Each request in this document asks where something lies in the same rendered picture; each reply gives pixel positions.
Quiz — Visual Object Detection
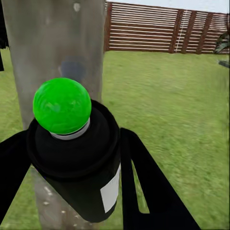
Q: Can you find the pesticide atomizer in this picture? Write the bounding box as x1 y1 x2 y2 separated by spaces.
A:
25 60 121 224

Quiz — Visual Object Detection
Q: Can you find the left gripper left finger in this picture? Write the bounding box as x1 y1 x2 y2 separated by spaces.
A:
0 130 31 225

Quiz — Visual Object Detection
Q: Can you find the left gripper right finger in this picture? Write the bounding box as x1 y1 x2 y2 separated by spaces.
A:
120 127 201 230

